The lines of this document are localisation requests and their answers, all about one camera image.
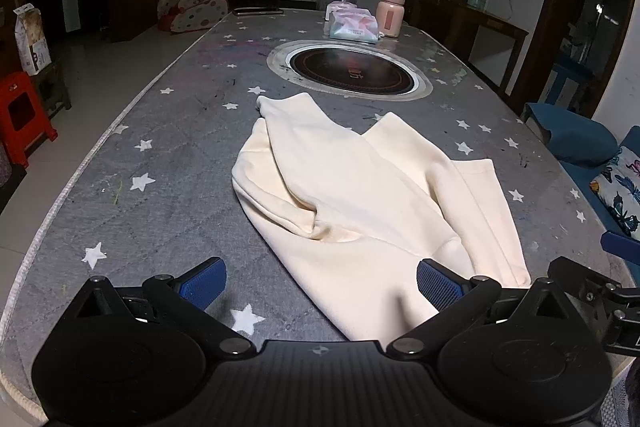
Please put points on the grey star-print tablecloth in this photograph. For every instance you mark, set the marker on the grey star-print tablecloth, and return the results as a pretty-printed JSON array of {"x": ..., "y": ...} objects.
[{"x": 175, "y": 157}]

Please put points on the dark wooden desk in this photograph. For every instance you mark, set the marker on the dark wooden desk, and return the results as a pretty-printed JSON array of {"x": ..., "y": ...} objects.
[{"x": 492, "y": 27}]

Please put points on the large butterfly-print cushion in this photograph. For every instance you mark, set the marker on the large butterfly-print cushion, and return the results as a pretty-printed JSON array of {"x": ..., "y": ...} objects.
[{"x": 622, "y": 187}]

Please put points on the spotted children's play tent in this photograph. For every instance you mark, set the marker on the spotted children's play tent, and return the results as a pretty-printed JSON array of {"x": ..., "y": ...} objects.
[{"x": 192, "y": 9}]

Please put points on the flat dark device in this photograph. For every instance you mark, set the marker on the flat dark device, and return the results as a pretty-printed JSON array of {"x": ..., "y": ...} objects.
[{"x": 257, "y": 11}]

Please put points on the paper bag on stool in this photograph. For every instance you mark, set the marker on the paper bag on stool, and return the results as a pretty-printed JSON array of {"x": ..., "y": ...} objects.
[{"x": 32, "y": 42}]

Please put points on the pink and green tissue pack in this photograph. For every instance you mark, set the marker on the pink and green tissue pack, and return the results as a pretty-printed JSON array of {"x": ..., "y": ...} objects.
[{"x": 355, "y": 28}]

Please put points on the cream sweatshirt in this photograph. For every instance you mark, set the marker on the cream sweatshirt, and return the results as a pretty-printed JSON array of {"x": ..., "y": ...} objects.
[{"x": 350, "y": 187}]

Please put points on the dark wooden door frame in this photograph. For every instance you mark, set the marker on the dark wooden door frame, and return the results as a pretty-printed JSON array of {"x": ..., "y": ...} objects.
[{"x": 542, "y": 7}]

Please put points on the blue sofa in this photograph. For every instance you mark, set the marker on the blue sofa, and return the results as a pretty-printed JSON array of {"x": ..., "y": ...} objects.
[{"x": 570, "y": 137}]

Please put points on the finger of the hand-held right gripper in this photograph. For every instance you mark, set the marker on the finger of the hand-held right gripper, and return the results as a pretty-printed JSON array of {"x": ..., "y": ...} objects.
[
  {"x": 585, "y": 279},
  {"x": 622, "y": 248}
]

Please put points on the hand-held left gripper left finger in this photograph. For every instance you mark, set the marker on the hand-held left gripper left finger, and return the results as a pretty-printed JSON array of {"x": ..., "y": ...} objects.
[{"x": 202, "y": 283}]

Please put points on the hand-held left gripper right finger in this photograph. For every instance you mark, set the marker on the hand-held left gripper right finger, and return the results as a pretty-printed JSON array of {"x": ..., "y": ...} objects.
[{"x": 440, "y": 287}]

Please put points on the round black induction cooktop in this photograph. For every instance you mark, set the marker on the round black induction cooktop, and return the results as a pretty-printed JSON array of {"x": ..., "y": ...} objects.
[{"x": 350, "y": 69}]

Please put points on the red plastic stool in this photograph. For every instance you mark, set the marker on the red plastic stool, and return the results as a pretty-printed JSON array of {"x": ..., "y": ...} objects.
[{"x": 20, "y": 117}]

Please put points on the blue stool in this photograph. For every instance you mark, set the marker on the blue stool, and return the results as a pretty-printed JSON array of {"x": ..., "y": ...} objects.
[{"x": 570, "y": 74}]

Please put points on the pink insulated bottle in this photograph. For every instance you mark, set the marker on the pink insulated bottle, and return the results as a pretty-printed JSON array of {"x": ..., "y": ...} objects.
[{"x": 389, "y": 14}]

